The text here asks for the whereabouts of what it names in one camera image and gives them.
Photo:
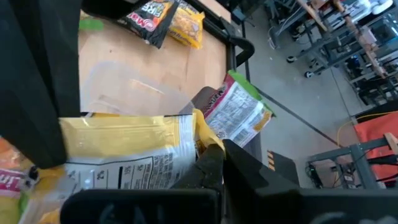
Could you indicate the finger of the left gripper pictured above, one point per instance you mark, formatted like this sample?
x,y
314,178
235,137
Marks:
x,y
43,146

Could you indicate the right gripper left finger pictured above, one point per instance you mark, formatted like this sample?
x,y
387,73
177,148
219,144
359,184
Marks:
x,y
208,171

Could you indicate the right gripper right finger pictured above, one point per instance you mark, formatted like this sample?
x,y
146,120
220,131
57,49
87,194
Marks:
x,y
248,174

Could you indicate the green Maruchan lime shrimp packet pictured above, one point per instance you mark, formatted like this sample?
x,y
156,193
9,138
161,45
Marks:
x,y
9,183
91,25
236,115

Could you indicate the yellow Maruchan creamy chicken packet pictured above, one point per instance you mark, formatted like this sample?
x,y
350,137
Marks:
x,y
124,140
186,28

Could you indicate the black Maruchan fire noodle packet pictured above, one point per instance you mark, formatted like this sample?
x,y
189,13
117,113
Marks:
x,y
149,21

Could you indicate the black hazard-striped floor mat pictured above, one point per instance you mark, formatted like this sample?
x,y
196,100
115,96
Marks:
x,y
284,169

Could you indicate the clear plastic bin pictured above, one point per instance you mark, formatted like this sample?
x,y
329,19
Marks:
x,y
124,90

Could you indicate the orange fabric panel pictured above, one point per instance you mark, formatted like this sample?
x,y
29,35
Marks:
x,y
379,137

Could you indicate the metal cart with wooden rails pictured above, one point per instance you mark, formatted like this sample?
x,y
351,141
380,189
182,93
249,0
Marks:
x,y
342,37

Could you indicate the grey metal frame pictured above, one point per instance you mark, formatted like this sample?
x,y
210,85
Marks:
x,y
357,155

